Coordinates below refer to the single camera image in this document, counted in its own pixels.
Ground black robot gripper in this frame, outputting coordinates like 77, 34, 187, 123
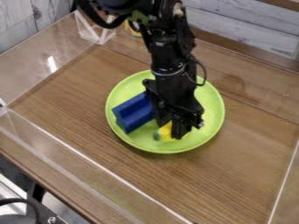
143, 72, 204, 139

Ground yellow toy banana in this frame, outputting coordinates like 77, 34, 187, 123
154, 122, 175, 142

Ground blue foam block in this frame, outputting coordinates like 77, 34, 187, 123
112, 93, 155, 134

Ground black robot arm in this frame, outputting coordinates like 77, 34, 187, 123
76, 0, 206, 139

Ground green round plate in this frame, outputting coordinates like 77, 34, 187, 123
106, 70, 226, 154

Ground clear acrylic tray wall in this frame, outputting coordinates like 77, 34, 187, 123
0, 99, 192, 224

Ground clear acrylic corner bracket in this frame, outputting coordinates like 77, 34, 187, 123
75, 10, 118, 46

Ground black metal table bracket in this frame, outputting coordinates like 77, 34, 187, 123
28, 183, 68, 224

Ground black cable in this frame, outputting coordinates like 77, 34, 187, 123
0, 197, 43, 224

